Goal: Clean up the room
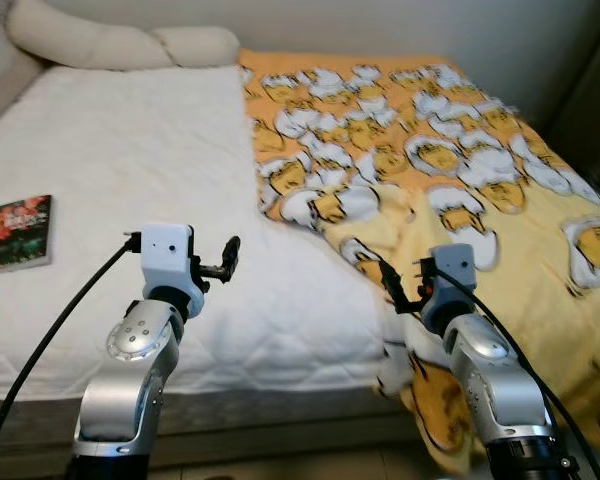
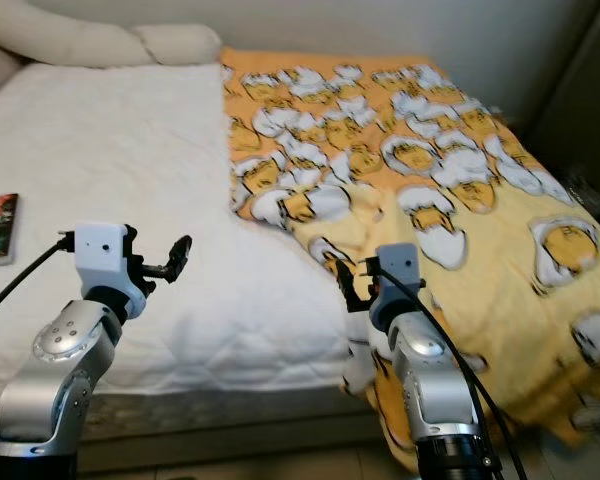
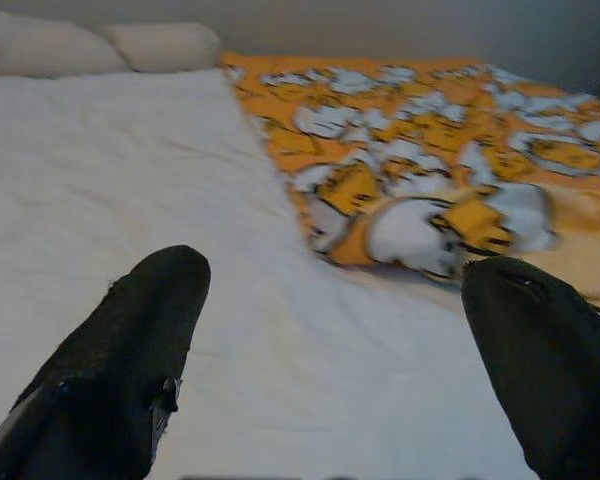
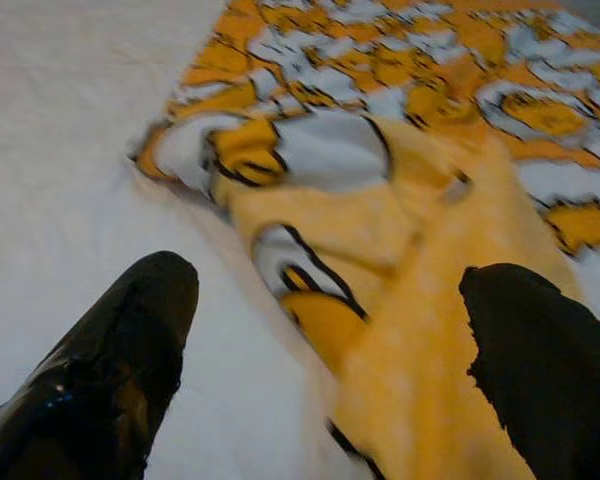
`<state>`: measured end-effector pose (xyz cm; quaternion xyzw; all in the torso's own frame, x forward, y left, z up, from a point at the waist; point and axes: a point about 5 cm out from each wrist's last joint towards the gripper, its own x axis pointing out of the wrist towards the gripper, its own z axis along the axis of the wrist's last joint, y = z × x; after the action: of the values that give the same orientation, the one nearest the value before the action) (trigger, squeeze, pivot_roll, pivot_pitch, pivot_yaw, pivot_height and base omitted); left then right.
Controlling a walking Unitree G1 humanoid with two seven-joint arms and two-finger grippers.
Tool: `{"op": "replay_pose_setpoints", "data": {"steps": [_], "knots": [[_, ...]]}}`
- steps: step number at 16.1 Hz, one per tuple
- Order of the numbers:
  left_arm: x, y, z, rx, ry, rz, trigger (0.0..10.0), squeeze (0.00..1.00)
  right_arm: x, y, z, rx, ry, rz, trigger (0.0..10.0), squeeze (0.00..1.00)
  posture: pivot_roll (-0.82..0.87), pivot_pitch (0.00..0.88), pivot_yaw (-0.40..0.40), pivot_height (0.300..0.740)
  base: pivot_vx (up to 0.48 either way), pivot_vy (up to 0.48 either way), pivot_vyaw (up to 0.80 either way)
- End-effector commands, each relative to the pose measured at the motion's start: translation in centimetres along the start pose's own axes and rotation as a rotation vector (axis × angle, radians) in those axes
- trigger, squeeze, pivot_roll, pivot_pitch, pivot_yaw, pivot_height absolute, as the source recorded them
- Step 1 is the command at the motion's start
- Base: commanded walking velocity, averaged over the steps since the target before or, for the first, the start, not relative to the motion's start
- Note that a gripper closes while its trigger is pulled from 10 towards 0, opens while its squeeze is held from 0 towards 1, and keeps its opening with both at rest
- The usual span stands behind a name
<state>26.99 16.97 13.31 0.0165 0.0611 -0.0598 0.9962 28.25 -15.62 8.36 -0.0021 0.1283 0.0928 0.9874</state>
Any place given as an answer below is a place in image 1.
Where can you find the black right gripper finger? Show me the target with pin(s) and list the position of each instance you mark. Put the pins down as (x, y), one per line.
(392, 283)

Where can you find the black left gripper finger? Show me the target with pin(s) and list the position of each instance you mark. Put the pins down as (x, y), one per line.
(231, 255)

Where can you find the dark cover book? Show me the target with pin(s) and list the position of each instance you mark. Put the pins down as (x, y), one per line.
(15, 232)

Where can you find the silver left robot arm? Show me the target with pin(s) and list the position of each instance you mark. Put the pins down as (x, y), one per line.
(130, 380)

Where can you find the white embroidered mattress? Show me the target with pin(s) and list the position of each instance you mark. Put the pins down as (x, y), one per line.
(230, 412)

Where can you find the white quilted mattress pad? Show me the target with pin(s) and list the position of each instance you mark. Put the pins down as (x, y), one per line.
(130, 140)

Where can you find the beige bed base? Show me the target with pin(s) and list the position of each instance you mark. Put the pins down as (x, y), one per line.
(280, 455)

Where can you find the dark wardrobe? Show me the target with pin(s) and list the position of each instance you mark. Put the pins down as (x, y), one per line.
(590, 120)

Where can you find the cream knotted bolster pillow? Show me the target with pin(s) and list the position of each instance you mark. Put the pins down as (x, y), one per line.
(100, 40)

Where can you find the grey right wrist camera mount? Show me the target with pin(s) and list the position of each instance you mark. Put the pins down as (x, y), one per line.
(450, 275)

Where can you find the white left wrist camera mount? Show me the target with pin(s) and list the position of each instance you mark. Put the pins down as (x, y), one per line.
(168, 262)

